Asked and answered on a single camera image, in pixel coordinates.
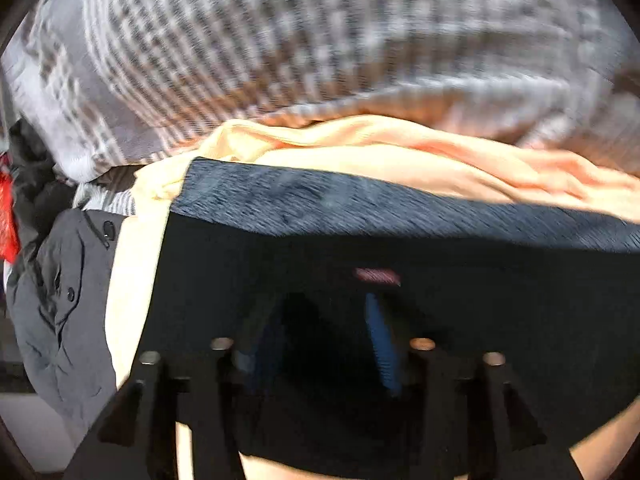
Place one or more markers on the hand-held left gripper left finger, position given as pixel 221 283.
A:
pixel 267 345

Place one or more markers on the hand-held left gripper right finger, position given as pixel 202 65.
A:
pixel 382 340

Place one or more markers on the dark blue pants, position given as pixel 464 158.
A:
pixel 350 220

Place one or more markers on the peach bed sheet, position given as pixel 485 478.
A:
pixel 380 152

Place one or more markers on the grey buttoned garment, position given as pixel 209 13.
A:
pixel 60 300

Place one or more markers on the black cloth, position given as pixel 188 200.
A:
pixel 32 175

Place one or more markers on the red cloth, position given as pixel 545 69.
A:
pixel 7 215

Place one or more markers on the grey checked blanket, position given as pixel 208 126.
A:
pixel 310 45

